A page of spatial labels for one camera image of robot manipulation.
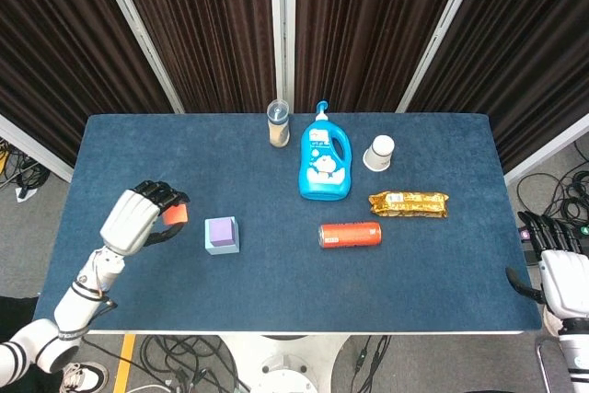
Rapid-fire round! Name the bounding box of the small orange cube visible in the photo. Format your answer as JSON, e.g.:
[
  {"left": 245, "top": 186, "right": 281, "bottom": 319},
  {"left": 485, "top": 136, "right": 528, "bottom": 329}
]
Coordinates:
[{"left": 163, "top": 202, "right": 189, "bottom": 225}]

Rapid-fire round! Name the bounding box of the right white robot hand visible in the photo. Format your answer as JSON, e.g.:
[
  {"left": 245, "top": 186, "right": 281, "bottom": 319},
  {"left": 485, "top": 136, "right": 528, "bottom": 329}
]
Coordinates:
[{"left": 504, "top": 211, "right": 589, "bottom": 320}]

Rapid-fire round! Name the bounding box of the orange soda can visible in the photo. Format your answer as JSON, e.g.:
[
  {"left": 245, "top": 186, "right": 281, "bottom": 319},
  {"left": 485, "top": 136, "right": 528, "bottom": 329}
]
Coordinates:
[{"left": 318, "top": 221, "right": 384, "bottom": 249}]

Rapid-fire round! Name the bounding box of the white table pedestal base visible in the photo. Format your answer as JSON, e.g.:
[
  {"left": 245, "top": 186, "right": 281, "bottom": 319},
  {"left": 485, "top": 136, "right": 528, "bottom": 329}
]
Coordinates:
[{"left": 219, "top": 333, "right": 350, "bottom": 393}]

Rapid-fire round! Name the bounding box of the purple foam cube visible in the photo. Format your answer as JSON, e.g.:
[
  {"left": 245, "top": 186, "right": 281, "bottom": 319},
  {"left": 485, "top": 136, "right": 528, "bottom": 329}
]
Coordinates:
[{"left": 208, "top": 216, "right": 236, "bottom": 248}]

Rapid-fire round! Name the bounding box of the white partition frame post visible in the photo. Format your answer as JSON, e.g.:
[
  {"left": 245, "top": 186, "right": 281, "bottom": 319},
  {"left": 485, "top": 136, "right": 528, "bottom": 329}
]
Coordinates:
[
  {"left": 395, "top": 0, "right": 489, "bottom": 114},
  {"left": 269, "top": 0, "right": 296, "bottom": 114},
  {"left": 90, "top": 0, "right": 186, "bottom": 114}
]

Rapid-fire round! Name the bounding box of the large light blue cube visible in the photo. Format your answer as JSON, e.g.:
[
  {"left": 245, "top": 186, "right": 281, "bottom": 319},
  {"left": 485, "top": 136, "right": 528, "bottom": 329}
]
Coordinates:
[{"left": 203, "top": 215, "right": 241, "bottom": 256}]

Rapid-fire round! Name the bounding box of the blue detergent bottle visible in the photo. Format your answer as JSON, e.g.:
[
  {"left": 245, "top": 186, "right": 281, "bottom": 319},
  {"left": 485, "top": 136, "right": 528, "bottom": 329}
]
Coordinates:
[{"left": 298, "top": 100, "right": 353, "bottom": 202}]

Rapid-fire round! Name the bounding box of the clear jar with beige contents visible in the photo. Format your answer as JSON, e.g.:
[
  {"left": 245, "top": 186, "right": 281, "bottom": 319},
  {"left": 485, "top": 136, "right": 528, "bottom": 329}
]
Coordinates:
[{"left": 267, "top": 98, "right": 291, "bottom": 148}]

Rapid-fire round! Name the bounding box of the black cable with inline box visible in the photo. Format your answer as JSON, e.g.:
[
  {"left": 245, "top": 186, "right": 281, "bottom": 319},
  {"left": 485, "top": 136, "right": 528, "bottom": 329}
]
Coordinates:
[{"left": 349, "top": 335, "right": 392, "bottom": 393}]

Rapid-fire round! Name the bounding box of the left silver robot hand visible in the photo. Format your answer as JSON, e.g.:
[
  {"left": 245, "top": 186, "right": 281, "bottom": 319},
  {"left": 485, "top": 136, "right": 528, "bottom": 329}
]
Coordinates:
[{"left": 99, "top": 179, "right": 191, "bottom": 257}]

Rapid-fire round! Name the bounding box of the blue table cloth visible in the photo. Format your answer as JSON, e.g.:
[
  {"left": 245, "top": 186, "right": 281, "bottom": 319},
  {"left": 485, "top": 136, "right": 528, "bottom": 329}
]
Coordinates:
[{"left": 34, "top": 111, "right": 543, "bottom": 333}]

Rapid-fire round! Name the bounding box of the white paper cup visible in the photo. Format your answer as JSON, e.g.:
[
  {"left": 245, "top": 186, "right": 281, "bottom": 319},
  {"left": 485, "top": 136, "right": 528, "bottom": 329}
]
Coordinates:
[{"left": 362, "top": 134, "right": 396, "bottom": 172}]

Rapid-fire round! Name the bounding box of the grey metal tube frame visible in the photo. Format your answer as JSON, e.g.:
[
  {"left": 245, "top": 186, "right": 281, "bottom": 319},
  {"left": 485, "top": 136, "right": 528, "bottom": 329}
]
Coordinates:
[{"left": 535, "top": 337, "right": 560, "bottom": 393}]

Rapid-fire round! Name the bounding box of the dark brown curtain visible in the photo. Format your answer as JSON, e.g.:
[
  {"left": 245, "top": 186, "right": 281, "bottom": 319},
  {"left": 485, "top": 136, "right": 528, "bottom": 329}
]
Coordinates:
[
  {"left": 294, "top": 0, "right": 471, "bottom": 114},
  {"left": 110, "top": 0, "right": 277, "bottom": 114},
  {"left": 407, "top": 0, "right": 589, "bottom": 173},
  {"left": 0, "top": 0, "right": 174, "bottom": 168}
]

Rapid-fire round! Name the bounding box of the black floor cable bundle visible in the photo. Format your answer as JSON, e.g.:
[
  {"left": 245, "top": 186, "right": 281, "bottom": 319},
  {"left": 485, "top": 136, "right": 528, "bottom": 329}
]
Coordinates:
[
  {"left": 514, "top": 139, "right": 589, "bottom": 228},
  {"left": 137, "top": 335, "right": 249, "bottom": 393},
  {"left": 0, "top": 137, "right": 52, "bottom": 196}
]

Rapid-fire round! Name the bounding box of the black box with green light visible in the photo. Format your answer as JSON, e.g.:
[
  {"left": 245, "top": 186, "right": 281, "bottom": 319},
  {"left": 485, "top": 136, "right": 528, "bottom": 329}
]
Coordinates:
[{"left": 519, "top": 225, "right": 589, "bottom": 265}]

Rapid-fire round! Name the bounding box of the white partition frame rail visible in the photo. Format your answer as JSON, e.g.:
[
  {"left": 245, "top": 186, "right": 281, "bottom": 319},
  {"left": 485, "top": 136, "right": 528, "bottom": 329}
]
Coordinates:
[
  {"left": 503, "top": 111, "right": 589, "bottom": 186},
  {"left": 0, "top": 114, "right": 75, "bottom": 183}
]

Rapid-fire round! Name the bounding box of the gold biscuit packet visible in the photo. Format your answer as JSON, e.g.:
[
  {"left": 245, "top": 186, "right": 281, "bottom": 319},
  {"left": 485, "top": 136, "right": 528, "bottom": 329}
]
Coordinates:
[{"left": 368, "top": 191, "right": 450, "bottom": 220}]

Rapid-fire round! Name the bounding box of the white sneaker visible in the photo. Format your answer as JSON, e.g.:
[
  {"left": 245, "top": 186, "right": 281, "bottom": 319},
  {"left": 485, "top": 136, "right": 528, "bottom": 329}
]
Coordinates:
[{"left": 59, "top": 362, "right": 110, "bottom": 393}]

